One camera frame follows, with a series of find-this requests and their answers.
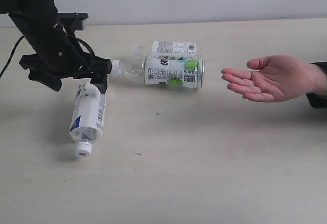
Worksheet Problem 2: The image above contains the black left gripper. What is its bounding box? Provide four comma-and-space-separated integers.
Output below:
19, 21, 112, 94

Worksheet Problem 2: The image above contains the white blue label water bottle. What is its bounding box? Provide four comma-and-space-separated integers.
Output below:
69, 81, 106, 158

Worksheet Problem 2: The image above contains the colourful floral label bottle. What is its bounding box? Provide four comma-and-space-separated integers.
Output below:
132, 40, 202, 60

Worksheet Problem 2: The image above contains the green lime label bottle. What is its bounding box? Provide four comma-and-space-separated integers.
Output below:
110, 56, 205, 89

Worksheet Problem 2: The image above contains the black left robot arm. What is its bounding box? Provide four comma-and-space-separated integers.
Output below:
1, 0, 112, 94

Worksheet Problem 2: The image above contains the person's open bare hand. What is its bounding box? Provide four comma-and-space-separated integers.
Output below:
221, 55, 311, 102

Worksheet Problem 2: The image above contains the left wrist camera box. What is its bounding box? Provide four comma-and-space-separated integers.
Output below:
58, 12, 89, 35

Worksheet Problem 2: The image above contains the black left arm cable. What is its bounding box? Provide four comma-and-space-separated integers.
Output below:
0, 36, 25, 78

